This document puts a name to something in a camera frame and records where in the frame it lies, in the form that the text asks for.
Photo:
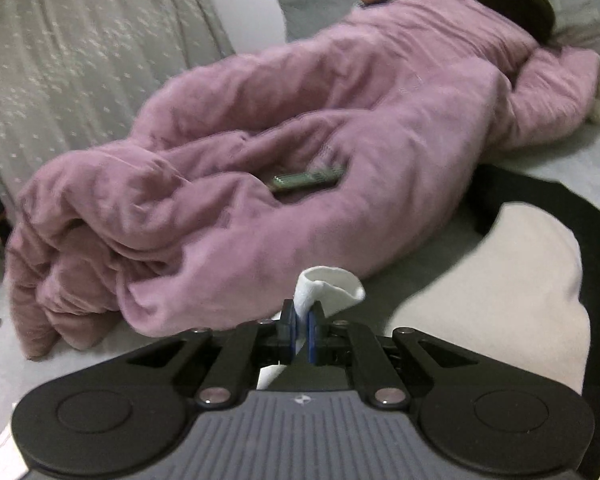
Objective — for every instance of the grey star-print curtain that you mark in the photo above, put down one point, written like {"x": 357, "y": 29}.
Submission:
{"x": 80, "y": 60}

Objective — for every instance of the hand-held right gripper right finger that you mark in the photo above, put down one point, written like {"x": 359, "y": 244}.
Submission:
{"x": 314, "y": 332}

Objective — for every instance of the green remote control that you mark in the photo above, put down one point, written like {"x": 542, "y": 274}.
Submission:
{"x": 305, "y": 181}

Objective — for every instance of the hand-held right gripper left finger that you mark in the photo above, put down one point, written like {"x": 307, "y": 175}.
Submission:
{"x": 290, "y": 330}

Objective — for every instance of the beige cloth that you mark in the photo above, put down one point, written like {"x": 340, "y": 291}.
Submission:
{"x": 505, "y": 285}

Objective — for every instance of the pink quilt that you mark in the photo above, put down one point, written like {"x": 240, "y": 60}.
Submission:
{"x": 280, "y": 110}

